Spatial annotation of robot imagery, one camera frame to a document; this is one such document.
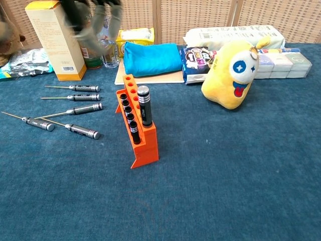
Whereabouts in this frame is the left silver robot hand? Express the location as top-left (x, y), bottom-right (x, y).
top-left (59, 0), bottom-right (125, 55)

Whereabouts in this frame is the black silver precision screwdriver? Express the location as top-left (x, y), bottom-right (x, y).
top-left (41, 117), bottom-right (101, 140)
top-left (136, 85), bottom-right (154, 127)
top-left (44, 84), bottom-right (101, 93)
top-left (40, 93), bottom-right (101, 102)
top-left (1, 111), bottom-right (55, 132)
top-left (34, 102), bottom-right (104, 119)

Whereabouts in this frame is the orange screwdriver holder rack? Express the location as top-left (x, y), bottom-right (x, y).
top-left (115, 74), bottom-right (160, 169)

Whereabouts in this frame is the green tea bottle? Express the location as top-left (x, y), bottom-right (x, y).
top-left (80, 37), bottom-right (103, 70)

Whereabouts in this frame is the clear water bottle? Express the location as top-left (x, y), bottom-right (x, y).
top-left (100, 15), bottom-right (120, 69)

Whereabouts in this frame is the yellow snack bag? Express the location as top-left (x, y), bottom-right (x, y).
top-left (115, 27), bottom-right (155, 58)

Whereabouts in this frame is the tall cream yellow carton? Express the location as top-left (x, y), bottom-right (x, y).
top-left (25, 0), bottom-right (87, 82)

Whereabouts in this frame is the blue folded cloth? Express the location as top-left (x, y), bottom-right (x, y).
top-left (123, 41), bottom-right (183, 78)

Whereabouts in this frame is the silver foil packet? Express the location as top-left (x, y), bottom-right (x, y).
top-left (9, 48), bottom-right (51, 76)

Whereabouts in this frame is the beige flat board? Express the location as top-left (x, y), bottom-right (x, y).
top-left (114, 59), bottom-right (186, 86)

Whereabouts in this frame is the brown capybara plush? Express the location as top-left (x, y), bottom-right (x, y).
top-left (0, 14), bottom-right (27, 67)

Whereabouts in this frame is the wicker folding screen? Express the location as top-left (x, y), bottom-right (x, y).
top-left (0, 0), bottom-right (321, 50)

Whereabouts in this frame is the teal wet wipes pack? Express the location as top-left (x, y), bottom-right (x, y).
top-left (0, 62), bottom-right (55, 81)

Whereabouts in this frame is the dark purple pad pack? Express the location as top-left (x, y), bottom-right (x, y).
top-left (179, 46), bottom-right (219, 85)

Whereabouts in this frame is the large white tissue package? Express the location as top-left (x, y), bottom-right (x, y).
top-left (182, 24), bottom-right (286, 51)

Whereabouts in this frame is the yellow plush toy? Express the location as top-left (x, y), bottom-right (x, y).
top-left (201, 36), bottom-right (272, 110)

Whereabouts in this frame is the plastic food wrap box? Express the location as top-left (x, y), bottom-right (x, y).
top-left (258, 47), bottom-right (301, 55)

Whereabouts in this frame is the pastel pocket tissue multipack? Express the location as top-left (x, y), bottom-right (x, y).
top-left (254, 52), bottom-right (313, 80)

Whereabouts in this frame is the blue felt table cover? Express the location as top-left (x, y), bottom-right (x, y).
top-left (0, 42), bottom-right (321, 241)

